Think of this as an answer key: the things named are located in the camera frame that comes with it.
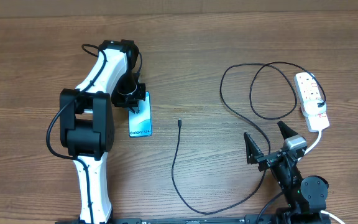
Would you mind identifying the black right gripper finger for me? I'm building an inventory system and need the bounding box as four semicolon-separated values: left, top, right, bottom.
244;133;264;164
277;121;298;140

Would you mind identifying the blue Galaxy smartphone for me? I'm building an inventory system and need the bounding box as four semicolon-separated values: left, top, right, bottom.
129;91;152;138

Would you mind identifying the black USB charger cable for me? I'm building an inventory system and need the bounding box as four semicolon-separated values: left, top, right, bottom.
171;61;327;216

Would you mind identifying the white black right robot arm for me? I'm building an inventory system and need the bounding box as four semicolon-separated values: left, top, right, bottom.
244;121;331;223

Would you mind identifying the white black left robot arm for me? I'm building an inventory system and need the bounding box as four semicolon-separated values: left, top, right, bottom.
45;39;146;223

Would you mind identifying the white charger adapter plug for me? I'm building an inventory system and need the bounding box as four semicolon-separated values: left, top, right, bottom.
302;100;327;117

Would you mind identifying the white power strip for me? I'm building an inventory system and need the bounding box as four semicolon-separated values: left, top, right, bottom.
294;72;329;132

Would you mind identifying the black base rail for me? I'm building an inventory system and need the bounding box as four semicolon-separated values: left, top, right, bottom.
54;214;291;224

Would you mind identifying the white power strip cord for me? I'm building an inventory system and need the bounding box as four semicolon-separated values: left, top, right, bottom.
296;129;346;224

